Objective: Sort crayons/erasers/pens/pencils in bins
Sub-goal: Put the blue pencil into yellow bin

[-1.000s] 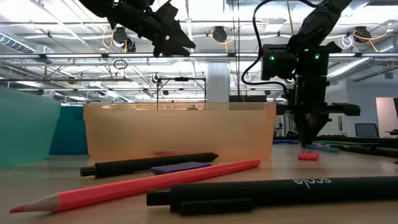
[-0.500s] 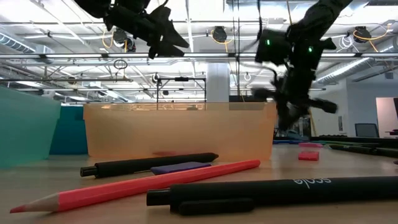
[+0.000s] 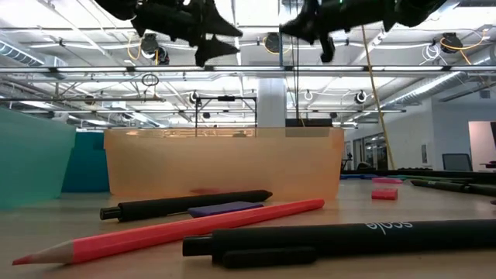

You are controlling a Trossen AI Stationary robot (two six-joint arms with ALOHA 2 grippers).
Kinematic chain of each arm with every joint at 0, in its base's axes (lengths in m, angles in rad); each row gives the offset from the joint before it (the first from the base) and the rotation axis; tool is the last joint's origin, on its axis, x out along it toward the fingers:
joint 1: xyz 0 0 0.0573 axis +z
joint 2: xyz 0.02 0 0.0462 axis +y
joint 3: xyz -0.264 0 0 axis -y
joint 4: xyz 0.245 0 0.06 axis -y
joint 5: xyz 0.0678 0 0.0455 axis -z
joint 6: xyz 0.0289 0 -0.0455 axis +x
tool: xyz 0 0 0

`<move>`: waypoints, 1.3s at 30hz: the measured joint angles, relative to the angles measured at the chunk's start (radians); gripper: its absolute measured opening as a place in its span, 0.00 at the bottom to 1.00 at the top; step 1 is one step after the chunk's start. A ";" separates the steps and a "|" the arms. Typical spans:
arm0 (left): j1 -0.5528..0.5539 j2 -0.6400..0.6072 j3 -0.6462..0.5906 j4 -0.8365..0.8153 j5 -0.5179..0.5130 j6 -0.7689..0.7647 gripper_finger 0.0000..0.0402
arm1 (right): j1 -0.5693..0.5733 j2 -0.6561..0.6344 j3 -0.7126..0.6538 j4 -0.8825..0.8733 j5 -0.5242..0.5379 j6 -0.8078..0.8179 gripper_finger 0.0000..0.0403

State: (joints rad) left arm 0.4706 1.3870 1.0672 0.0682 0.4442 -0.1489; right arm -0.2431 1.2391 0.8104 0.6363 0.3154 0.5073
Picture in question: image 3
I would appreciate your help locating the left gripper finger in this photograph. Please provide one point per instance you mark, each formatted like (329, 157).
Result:
(217, 23)
(211, 48)

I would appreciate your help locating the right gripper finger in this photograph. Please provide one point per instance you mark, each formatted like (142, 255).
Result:
(328, 48)
(306, 25)

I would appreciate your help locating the orange plastic bin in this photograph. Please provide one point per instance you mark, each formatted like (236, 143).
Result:
(224, 166)

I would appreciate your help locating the green pencil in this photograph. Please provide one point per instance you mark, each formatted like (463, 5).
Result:
(405, 177)

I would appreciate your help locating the blue plastic bin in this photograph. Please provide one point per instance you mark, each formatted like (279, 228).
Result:
(87, 166)

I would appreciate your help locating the orange pencil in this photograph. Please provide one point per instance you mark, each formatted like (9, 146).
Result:
(174, 232)

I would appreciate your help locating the grey horizontal beam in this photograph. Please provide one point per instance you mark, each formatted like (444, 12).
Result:
(116, 69)

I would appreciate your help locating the black perforated computer case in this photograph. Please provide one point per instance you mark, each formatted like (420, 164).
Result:
(310, 122)

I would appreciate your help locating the white column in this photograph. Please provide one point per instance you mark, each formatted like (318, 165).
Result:
(271, 102)

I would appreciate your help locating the pink eraser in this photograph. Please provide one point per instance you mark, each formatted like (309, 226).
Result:
(387, 180)

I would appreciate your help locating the orange red eraser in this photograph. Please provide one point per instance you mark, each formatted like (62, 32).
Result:
(384, 194)

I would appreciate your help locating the purple eraser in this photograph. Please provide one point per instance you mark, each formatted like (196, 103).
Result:
(224, 209)

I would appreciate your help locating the grey office chair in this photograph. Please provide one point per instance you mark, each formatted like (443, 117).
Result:
(457, 162)

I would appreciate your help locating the white board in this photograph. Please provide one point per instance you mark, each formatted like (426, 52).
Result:
(480, 143)

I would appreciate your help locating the teal plastic bin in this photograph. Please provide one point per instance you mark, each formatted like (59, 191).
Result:
(35, 162)

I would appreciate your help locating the black rig frame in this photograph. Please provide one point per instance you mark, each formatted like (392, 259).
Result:
(226, 98)

